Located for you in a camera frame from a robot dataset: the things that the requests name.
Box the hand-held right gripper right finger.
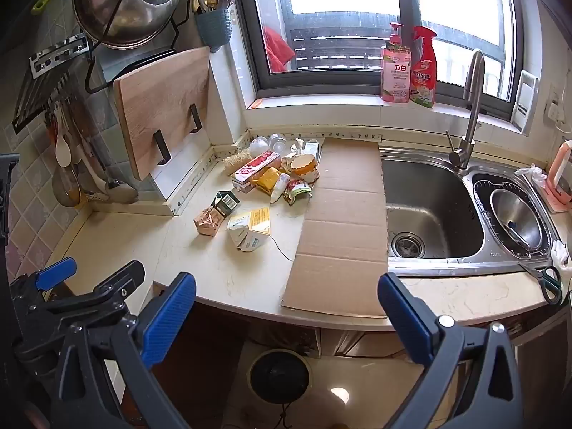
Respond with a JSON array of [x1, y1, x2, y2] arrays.
[[378, 272, 524, 429]]

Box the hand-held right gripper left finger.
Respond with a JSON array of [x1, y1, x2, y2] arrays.
[[49, 272, 197, 429]]

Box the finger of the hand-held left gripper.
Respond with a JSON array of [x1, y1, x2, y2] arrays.
[[15, 260, 147, 350], [10, 257, 78, 310]]

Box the pink wrapper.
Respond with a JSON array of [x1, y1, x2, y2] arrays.
[[193, 208, 225, 237]]

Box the white yellow carton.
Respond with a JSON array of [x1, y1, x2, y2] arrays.
[[226, 207, 272, 252]]

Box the round cream-rimmed trash bin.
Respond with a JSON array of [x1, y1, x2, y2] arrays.
[[249, 349, 314, 405]]

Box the dark green carton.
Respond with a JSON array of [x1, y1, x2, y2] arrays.
[[211, 190, 241, 216]]

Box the yellow packet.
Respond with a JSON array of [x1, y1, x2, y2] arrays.
[[252, 167, 283, 196]]

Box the red green snack packet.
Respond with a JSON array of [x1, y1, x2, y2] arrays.
[[283, 179, 314, 207]]

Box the small white bottle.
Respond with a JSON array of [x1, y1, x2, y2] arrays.
[[269, 173, 292, 205]]

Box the long pink box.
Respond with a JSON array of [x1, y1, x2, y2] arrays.
[[231, 151, 283, 189]]

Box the orange paper cup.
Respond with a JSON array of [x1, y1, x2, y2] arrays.
[[286, 153, 321, 185]]

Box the wooden cabinet door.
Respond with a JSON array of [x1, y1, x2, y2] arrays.
[[152, 281, 252, 429], [509, 306, 572, 429]]

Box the metal strainer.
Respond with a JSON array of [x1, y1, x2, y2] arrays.
[[51, 161, 83, 208]]

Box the white rice spoon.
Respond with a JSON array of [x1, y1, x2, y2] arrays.
[[55, 103, 73, 167]]

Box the brown cardboard sheet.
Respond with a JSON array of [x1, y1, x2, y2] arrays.
[[280, 137, 389, 320]]

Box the white board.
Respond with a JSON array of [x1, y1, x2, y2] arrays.
[[147, 136, 213, 215]]

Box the steel double sink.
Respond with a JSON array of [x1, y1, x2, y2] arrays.
[[380, 145, 561, 275]]

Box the black drain basket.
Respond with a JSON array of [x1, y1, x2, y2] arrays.
[[472, 178, 551, 258]]

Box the steel bowl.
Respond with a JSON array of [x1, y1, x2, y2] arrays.
[[489, 188, 544, 252]]

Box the white crumpled cloth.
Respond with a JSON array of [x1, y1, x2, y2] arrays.
[[549, 239, 572, 273]]

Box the wooden cutting board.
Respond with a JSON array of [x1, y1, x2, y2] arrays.
[[113, 46, 212, 182]]

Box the white plastic bag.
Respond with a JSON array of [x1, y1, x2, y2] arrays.
[[515, 165, 549, 189]]

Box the steel faucet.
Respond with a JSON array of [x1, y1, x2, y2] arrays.
[[446, 49, 486, 171]]

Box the steel pot lid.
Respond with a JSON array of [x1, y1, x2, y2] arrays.
[[73, 0, 187, 51]]

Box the pink plastic jug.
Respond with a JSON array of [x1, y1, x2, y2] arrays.
[[546, 139, 572, 214]]

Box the red spray bottle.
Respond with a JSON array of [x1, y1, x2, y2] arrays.
[[410, 25, 439, 109]]

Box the pink pump bottle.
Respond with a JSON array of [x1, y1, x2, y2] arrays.
[[381, 22, 413, 104]]

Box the white slotted panel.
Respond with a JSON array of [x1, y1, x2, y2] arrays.
[[511, 70, 538, 135]]

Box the blue utensil holder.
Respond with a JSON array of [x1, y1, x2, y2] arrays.
[[194, 8, 234, 53]]

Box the red cloth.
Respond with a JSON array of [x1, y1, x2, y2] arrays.
[[263, 26, 296, 73]]

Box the dark balcony railing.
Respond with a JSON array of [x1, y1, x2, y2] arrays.
[[286, 13, 390, 72]]

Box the black wire shelf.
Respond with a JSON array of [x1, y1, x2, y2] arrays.
[[11, 65, 70, 135]]

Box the metal hook rail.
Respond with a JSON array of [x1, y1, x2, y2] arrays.
[[29, 32, 92, 79]]

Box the black wire wall rack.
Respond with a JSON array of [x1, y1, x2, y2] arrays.
[[84, 0, 204, 167]]

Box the green-handled scissors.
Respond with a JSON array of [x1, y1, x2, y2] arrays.
[[518, 261, 564, 307]]

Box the white wall socket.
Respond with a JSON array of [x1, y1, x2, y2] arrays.
[[547, 92, 564, 125]]

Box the dark window frame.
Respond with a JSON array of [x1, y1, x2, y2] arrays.
[[230, 0, 530, 122]]

